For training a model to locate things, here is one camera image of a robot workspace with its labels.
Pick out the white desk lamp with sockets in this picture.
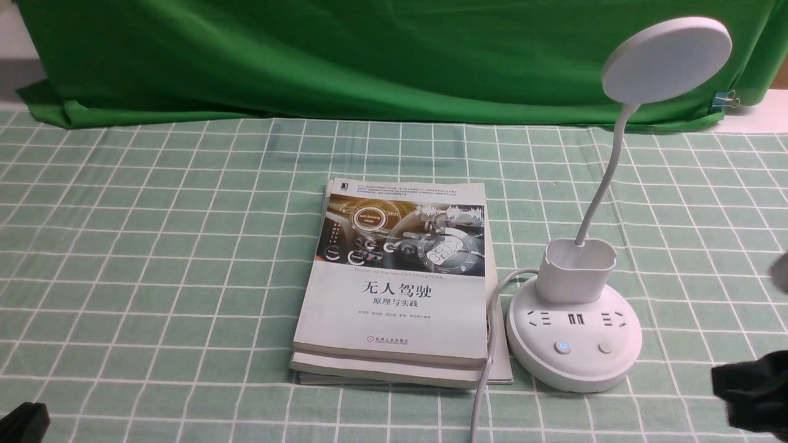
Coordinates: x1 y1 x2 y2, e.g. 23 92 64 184
505 17 733 393

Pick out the green backdrop cloth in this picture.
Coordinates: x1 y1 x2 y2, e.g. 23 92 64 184
17 1 786 130

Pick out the lower book in stack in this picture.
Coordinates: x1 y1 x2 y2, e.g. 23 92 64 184
289 185 513 389

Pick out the white lamp power cable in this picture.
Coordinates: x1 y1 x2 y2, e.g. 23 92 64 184
470 267 540 443

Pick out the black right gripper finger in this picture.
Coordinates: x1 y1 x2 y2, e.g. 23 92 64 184
711 351 787 439

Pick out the white top book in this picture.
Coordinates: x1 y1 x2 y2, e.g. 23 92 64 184
292 178 490 370

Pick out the black left arm gripper tip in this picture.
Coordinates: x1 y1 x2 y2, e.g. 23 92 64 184
1 402 50 442

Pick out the blue binder clip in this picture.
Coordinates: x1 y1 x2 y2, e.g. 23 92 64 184
709 90 741 113

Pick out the green checkered tablecloth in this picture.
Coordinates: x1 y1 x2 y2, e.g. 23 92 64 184
1 110 787 442

